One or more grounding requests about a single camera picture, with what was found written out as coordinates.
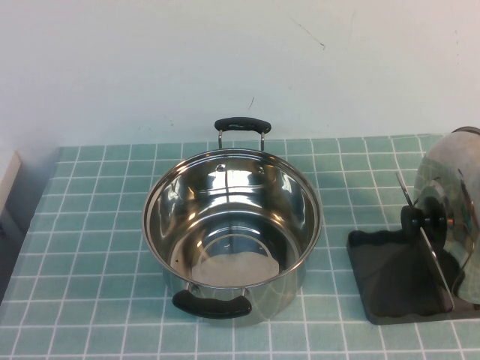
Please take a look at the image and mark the green tile-pattern table mat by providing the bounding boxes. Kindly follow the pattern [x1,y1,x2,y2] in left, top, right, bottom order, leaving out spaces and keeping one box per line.
[0,133,480,360]

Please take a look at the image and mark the stainless steel pot lid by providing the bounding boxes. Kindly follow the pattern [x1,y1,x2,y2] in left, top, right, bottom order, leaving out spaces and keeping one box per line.
[399,127,480,305]

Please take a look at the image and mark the stainless steel pot black handles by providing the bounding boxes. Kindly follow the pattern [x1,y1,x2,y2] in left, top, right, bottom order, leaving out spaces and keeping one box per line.
[142,116,324,328]

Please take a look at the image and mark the white beige-edged side board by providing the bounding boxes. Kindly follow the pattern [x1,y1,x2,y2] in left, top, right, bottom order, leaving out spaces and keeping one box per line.
[0,149,24,226]

